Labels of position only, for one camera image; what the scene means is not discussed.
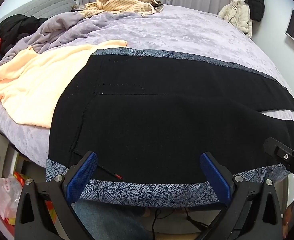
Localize black pants with patterned trim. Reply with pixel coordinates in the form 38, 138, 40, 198
45, 47, 294, 208

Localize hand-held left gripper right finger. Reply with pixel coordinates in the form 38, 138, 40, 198
199, 151, 284, 240

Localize grey quilted headboard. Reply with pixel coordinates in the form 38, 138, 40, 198
0, 0, 77, 30

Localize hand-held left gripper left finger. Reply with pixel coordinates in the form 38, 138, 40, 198
14, 151, 99, 240

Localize beige striped garment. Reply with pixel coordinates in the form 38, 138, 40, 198
81, 0, 162, 18

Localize peach fleece blanket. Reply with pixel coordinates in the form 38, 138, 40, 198
0, 40, 127, 129

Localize black clothes pile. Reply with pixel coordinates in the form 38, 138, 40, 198
0, 14, 48, 53

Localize person's right hand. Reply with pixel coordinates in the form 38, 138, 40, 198
282, 183, 294, 238

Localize person's jeans leg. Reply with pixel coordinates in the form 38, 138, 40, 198
73, 200, 147, 240

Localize black puffer jacket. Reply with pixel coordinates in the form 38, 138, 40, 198
245, 0, 265, 22

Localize white puffer jacket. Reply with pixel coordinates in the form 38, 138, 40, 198
217, 0, 253, 38

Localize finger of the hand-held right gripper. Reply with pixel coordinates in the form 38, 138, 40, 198
263, 137, 294, 180

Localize grey fleece blanket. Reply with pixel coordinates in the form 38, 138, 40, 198
0, 12, 95, 65

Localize red yellow packaging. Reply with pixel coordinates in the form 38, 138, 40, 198
2, 171, 55, 228

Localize purple bed blanket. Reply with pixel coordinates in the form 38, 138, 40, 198
0, 4, 294, 168

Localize translucent plastic bag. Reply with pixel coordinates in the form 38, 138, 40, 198
0, 176, 25, 220

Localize black floor cable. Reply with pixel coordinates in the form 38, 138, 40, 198
151, 207, 205, 233

